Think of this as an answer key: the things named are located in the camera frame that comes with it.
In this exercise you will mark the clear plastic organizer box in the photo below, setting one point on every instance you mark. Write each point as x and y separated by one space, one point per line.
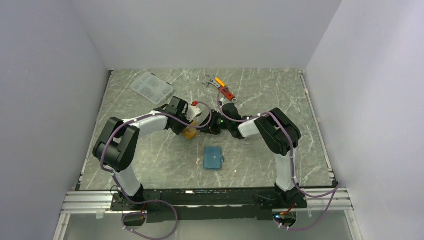
152 88

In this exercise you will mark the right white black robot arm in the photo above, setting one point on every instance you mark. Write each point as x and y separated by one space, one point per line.
279 133

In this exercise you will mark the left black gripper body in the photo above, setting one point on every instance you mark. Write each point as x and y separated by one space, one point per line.
178 128

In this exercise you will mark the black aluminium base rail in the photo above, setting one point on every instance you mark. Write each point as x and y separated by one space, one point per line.
205 204

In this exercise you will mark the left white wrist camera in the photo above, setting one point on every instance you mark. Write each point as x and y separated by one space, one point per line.
193 111

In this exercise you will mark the blue card holder wallet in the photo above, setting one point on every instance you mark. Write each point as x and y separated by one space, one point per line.
213 158

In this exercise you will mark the orange credit cards stack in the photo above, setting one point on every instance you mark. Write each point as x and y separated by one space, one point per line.
190 131

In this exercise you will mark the red adjustable wrench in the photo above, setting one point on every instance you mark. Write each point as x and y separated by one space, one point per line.
210 81

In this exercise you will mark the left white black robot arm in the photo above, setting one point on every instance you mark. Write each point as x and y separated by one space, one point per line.
116 146

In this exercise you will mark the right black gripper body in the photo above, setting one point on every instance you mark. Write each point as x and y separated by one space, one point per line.
217 123

